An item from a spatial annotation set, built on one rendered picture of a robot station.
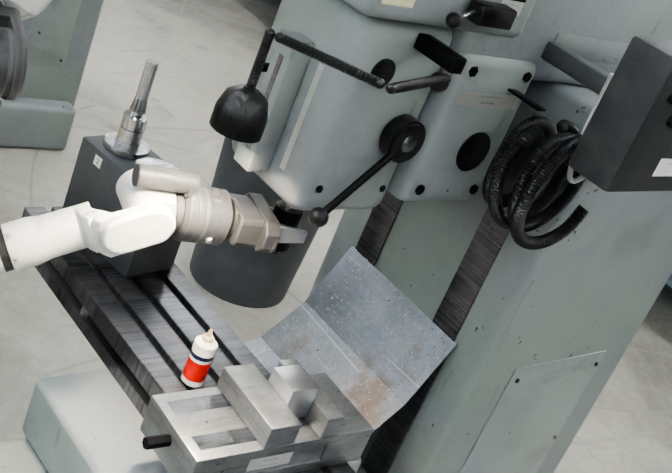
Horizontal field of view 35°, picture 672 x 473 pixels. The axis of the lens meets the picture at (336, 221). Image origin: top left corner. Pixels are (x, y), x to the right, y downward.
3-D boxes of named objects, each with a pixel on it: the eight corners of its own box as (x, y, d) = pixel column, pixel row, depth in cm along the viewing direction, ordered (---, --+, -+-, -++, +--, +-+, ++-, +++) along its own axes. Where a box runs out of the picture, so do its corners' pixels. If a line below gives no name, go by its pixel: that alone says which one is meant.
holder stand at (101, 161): (125, 278, 199) (154, 188, 191) (58, 217, 210) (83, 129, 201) (172, 269, 208) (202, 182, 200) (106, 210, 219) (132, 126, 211)
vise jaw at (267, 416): (263, 449, 159) (272, 429, 157) (215, 385, 168) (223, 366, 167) (294, 443, 163) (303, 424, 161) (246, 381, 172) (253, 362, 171)
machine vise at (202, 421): (182, 497, 154) (205, 440, 149) (138, 429, 163) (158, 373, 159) (359, 460, 177) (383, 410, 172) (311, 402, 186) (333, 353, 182)
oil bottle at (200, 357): (188, 389, 177) (207, 337, 172) (176, 374, 179) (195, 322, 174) (207, 386, 179) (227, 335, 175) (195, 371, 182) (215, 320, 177)
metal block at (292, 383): (280, 421, 165) (293, 391, 163) (261, 396, 169) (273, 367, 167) (306, 416, 169) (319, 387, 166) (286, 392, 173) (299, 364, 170)
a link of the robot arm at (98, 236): (180, 239, 155) (90, 266, 152) (165, 206, 162) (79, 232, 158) (172, 204, 151) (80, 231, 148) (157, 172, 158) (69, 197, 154)
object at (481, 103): (400, 207, 163) (468, 55, 152) (310, 130, 177) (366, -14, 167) (478, 205, 176) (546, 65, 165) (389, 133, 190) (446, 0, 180)
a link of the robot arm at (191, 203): (195, 254, 159) (123, 246, 153) (177, 216, 167) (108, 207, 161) (219, 191, 154) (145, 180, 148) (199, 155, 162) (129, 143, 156)
